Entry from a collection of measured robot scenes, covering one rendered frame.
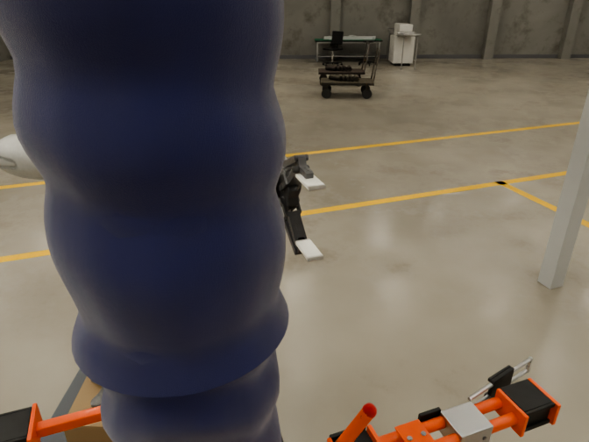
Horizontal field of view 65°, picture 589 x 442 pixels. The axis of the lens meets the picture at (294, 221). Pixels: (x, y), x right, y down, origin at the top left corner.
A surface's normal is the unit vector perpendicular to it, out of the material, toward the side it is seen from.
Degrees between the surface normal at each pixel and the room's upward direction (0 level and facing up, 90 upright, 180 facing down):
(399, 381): 0
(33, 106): 72
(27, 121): 77
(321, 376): 0
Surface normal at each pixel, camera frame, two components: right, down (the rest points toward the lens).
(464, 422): 0.00, -0.90
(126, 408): -0.57, 0.06
